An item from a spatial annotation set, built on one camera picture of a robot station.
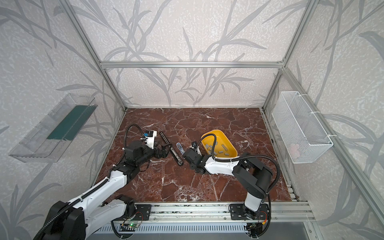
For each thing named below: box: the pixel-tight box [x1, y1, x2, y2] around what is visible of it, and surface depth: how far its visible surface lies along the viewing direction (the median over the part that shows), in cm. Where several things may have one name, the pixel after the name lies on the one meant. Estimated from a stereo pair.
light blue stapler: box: [176, 142, 186, 155], surface depth 97 cm
